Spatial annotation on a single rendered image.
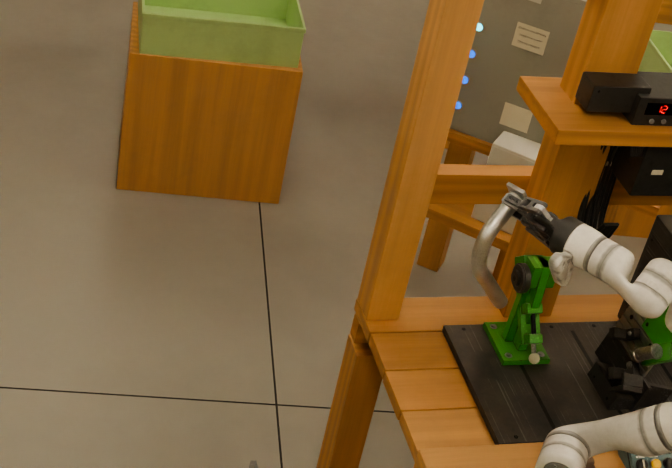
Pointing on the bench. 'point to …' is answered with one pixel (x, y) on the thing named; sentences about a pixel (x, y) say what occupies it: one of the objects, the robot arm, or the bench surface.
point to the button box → (640, 459)
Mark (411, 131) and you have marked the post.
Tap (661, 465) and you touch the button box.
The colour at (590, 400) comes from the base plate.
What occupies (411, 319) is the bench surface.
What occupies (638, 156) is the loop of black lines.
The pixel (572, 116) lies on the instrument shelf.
